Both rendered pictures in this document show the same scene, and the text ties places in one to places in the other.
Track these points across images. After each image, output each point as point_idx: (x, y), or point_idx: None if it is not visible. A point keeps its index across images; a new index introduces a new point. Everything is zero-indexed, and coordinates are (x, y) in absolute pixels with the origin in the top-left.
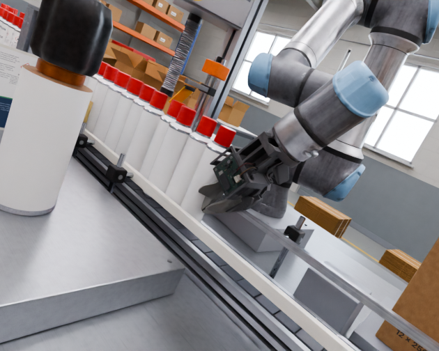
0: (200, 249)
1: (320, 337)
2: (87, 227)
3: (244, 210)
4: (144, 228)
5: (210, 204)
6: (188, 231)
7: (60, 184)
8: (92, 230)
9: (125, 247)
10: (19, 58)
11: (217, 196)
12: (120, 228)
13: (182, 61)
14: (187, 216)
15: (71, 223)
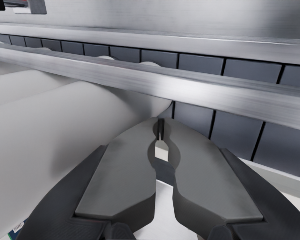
0: (237, 156)
1: None
2: (151, 229)
3: (261, 120)
4: (160, 184)
5: (158, 136)
6: (183, 123)
7: None
8: (156, 231)
9: (189, 236)
10: None
11: (152, 161)
12: (157, 208)
13: None
14: (166, 161)
15: (145, 233)
